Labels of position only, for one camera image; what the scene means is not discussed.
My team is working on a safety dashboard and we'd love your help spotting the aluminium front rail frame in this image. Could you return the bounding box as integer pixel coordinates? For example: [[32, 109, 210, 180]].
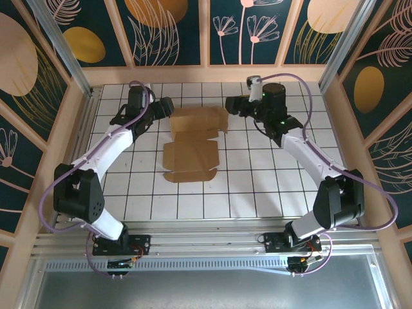
[[31, 218, 381, 259]]

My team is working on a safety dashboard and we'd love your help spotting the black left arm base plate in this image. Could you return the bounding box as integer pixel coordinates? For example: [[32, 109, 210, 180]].
[[92, 234, 152, 257]]

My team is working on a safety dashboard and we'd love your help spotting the aluminium side rail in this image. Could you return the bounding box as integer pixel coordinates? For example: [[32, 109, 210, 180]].
[[50, 86, 104, 233]]

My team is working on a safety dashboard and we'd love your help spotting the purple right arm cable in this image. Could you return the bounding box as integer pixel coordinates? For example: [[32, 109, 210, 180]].
[[257, 73, 399, 277]]

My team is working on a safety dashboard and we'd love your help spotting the brown cardboard paper box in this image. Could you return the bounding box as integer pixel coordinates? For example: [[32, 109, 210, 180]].
[[163, 108, 230, 184]]

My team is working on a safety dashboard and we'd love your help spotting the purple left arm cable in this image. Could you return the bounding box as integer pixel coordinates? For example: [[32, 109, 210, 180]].
[[40, 80, 155, 280]]

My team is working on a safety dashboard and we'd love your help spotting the aluminium corner post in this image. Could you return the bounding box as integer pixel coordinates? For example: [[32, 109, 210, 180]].
[[317, 0, 378, 95], [26, 0, 95, 98]]

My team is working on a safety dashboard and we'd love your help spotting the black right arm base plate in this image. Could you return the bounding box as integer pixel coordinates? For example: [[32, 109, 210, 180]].
[[263, 231, 323, 255]]

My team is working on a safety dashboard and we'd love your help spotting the grey sheet metal panel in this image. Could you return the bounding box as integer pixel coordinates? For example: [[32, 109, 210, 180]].
[[15, 253, 397, 309]]

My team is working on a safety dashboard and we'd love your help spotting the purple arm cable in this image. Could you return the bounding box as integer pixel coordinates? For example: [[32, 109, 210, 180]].
[[40, 80, 155, 280], [257, 73, 399, 277]]

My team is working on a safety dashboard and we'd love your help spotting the slotted grey cable duct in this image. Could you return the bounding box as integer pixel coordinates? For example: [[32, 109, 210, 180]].
[[44, 257, 290, 275]]

